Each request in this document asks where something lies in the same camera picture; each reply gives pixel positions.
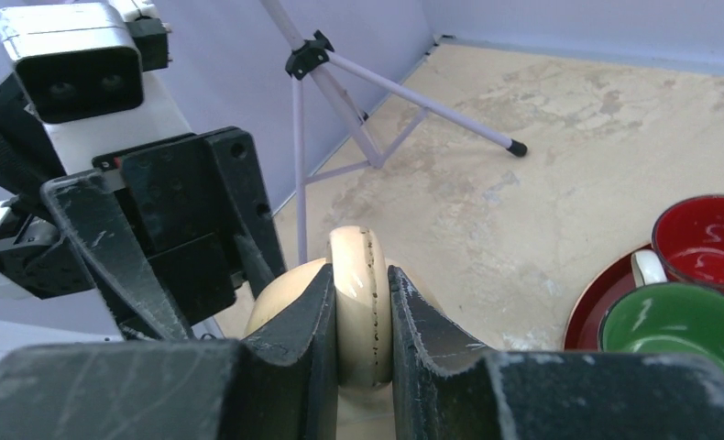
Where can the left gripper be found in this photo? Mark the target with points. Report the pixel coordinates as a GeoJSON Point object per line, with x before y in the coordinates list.
{"type": "Point", "coordinates": [198, 205]}

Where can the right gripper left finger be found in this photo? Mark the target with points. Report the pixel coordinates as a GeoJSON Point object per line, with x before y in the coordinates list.
{"type": "Point", "coordinates": [288, 378]}

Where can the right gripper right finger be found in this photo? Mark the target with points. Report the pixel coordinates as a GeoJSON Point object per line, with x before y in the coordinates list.
{"type": "Point", "coordinates": [441, 385]}

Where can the cream teapot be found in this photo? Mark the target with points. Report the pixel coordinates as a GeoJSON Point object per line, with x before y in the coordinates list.
{"type": "Point", "coordinates": [363, 327]}

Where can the red round tray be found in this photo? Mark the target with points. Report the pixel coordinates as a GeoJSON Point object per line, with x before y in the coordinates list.
{"type": "Point", "coordinates": [582, 328]}

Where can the large white cat mug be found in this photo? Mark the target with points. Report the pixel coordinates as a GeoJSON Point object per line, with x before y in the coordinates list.
{"type": "Point", "coordinates": [670, 317]}

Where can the red glossy mug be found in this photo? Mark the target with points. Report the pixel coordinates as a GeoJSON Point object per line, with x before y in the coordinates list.
{"type": "Point", "coordinates": [687, 242]}

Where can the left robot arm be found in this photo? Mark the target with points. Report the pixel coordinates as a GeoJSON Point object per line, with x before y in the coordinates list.
{"type": "Point", "coordinates": [36, 261]}

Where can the tripod stand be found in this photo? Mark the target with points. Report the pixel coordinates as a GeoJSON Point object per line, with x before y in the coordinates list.
{"type": "Point", "coordinates": [310, 58]}

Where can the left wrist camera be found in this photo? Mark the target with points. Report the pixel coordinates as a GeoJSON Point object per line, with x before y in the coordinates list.
{"type": "Point", "coordinates": [83, 60]}

